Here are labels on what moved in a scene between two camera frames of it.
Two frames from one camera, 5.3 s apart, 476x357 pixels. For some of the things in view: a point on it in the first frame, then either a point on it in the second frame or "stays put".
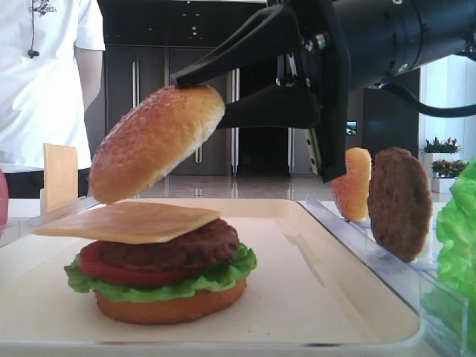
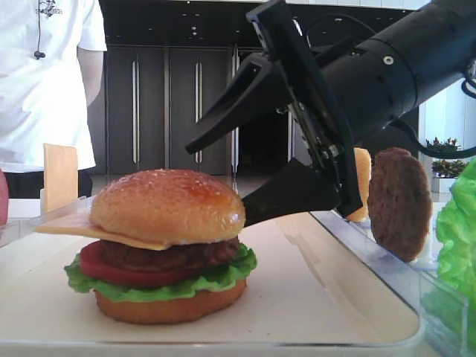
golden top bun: (149, 135) to (169, 205)
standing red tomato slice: (4, 199) stays put
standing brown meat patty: (399, 202) stays put
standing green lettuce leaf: (449, 305) stays put
